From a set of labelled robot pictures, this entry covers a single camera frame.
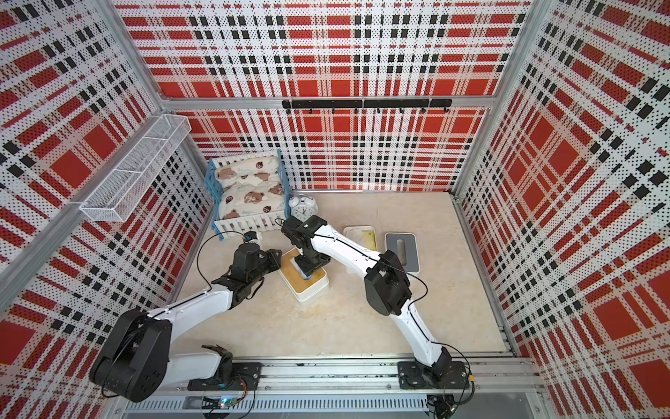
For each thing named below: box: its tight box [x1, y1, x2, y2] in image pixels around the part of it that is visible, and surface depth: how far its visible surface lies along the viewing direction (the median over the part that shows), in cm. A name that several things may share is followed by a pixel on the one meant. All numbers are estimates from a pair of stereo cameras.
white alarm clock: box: [287, 193, 319, 223], surface depth 106 cm
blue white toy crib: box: [205, 148, 293, 241], surface depth 110 cm
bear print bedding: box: [214, 155, 287, 219], surface depth 110 cm
